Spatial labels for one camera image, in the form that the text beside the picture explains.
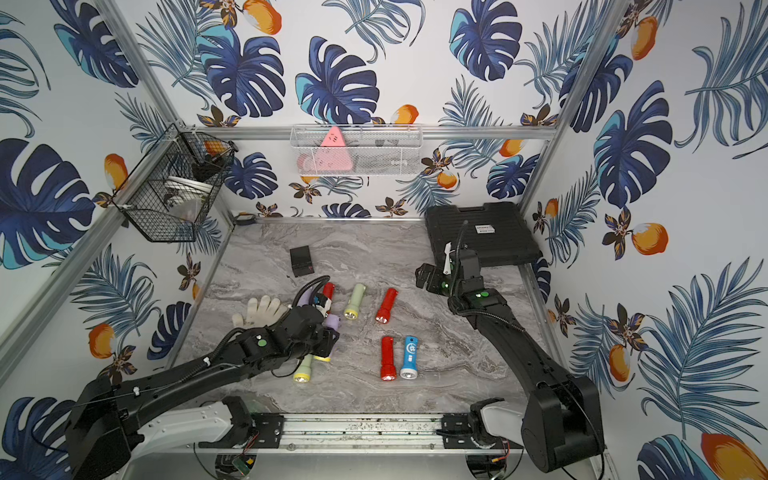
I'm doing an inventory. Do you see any purple flashlight front row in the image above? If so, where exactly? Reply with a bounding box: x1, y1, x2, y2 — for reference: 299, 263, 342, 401
314, 313, 341, 363

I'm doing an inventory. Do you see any green flashlight back row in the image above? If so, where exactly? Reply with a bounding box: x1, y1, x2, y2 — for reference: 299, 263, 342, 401
344, 283, 367, 320

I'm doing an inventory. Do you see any red flashlight front row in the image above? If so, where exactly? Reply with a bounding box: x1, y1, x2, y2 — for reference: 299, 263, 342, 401
380, 336, 398, 381

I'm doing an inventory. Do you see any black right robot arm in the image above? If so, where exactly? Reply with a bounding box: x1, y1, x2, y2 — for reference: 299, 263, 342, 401
415, 249, 606, 473

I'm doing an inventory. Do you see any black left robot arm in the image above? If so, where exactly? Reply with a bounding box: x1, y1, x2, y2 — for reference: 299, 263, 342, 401
65, 305, 339, 479

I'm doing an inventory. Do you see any blue flashlight front right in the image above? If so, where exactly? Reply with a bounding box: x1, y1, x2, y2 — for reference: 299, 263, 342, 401
400, 336, 419, 380

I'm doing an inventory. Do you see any white work glove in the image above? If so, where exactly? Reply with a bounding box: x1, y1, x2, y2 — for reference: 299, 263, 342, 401
232, 295, 288, 328

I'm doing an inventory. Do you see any large black tool case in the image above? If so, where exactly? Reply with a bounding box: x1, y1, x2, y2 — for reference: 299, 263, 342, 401
424, 202, 541, 267

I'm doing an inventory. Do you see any small black box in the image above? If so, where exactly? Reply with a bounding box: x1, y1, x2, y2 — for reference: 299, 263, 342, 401
289, 245, 314, 277

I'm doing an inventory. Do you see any black tape roll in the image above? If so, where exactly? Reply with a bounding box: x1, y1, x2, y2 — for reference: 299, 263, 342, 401
233, 213, 257, 226

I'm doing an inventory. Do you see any pink triangle item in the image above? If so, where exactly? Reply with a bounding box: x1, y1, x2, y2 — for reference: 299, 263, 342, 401
304, 126, 354, 173

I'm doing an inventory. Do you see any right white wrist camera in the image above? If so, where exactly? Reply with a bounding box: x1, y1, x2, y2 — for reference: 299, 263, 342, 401
443, 242, 453, 276

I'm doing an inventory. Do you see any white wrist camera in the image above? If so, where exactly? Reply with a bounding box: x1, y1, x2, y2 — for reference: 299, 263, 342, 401
443, 242, 453, 276
316, 297, 332, 317

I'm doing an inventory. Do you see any left black corrugated cable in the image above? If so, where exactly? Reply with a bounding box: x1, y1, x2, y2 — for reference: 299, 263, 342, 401
290, 275, 332, 310

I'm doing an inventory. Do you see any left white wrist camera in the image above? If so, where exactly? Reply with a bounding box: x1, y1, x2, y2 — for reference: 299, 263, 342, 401
316, 297, 332, 317

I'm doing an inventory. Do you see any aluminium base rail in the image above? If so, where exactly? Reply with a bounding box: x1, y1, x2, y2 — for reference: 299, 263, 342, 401
116, 411, 607, 455

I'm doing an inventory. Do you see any clear mesh wall tray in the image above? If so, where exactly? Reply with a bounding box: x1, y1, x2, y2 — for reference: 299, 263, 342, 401
290, 124, 423, 176

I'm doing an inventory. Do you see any black wire basket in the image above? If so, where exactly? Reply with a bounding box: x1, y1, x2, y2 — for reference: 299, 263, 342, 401
110, 124, 238, 243

